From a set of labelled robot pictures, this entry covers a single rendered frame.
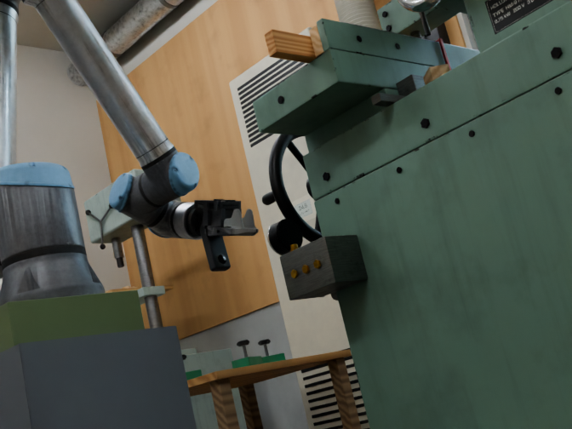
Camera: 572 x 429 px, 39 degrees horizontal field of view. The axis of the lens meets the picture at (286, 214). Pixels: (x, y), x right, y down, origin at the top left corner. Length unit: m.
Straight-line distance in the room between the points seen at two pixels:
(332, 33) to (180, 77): 3.06
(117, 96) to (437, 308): 0.89
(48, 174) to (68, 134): 3.33
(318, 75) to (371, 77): 0.09
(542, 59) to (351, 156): 0.38
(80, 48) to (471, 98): 0.92
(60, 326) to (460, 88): 0.75
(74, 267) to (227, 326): 2.65
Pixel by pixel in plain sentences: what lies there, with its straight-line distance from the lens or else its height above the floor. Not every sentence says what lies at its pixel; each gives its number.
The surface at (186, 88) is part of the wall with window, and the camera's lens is 4.34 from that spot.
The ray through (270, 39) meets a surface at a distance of 1.33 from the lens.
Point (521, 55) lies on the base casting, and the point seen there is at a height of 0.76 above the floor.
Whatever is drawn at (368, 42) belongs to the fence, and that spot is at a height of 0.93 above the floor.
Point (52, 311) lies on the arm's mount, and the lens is 1.42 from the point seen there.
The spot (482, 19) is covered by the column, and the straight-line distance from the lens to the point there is 1.42.
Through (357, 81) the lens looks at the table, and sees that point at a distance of 1.36.
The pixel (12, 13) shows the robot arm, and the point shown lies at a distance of 1.94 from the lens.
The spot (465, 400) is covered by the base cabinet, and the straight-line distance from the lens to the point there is 1.30.
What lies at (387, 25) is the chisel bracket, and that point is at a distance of 1.64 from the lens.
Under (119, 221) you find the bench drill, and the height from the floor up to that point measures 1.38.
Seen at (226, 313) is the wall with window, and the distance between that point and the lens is 4.07.
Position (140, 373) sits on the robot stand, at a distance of 1.42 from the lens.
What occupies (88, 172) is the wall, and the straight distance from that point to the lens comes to 4.83.
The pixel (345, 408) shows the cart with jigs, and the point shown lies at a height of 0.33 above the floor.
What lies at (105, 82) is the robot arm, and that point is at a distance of 1.85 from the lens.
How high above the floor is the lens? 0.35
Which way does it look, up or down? 14 degrees up
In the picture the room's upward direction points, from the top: 13 degrees counter-clockwise
